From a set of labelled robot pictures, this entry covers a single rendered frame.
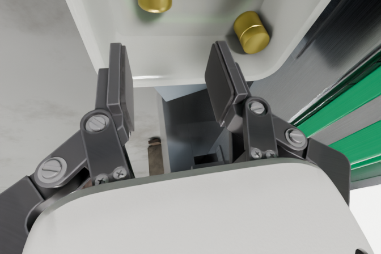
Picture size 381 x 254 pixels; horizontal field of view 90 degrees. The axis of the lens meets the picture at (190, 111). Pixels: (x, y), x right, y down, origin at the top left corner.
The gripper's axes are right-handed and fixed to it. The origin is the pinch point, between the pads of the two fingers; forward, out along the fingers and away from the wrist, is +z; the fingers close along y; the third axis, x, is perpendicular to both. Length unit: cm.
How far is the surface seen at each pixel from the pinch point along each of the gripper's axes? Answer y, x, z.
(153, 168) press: -10, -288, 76
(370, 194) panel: 38.9, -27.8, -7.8
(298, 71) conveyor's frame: 20.8, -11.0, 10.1
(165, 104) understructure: 5, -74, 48
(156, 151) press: -3, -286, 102
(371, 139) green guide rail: 22.6, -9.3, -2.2
